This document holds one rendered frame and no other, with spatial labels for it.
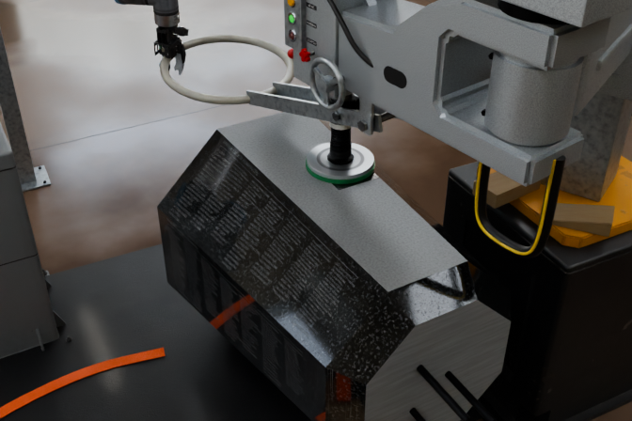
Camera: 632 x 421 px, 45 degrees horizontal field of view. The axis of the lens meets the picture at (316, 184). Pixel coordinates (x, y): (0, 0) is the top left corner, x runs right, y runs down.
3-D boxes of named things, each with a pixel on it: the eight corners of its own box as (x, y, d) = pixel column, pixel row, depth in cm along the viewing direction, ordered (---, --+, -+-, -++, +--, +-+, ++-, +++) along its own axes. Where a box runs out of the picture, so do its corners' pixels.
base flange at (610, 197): (580, 140, 277) (583, 129, 274) (690, 210, 240) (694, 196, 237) (469, 172, 259) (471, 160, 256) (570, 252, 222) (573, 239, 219)
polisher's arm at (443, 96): (574, 198, 184) (617, 3, 158) (512, 234, 173) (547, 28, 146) (371, 92, 233) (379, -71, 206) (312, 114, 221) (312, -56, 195)
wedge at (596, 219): (611, 219, 229) (615, 205, 226) (608, 237, 221) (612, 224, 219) (544, 204, 235) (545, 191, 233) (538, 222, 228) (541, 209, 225)
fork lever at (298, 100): (420, 116, 218) (418, 100, 216) (370, 136, 208) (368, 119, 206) (285, 92, 272) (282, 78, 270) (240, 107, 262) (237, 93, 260)
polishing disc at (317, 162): (361, 140, 253) (361, 137, 252) (383, 173, 235) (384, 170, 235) (299, 149, 248) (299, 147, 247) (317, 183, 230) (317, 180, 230)
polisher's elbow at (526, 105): (501, 101, 187) (513, 25, 176) (579, 122, 178) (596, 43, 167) (468, 132, 174) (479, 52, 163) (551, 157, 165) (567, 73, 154)
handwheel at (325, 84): (367, 110, 210) (370, 59, 201) (339, 120, 204) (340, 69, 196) (333, 90, 219) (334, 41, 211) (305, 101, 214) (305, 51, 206)
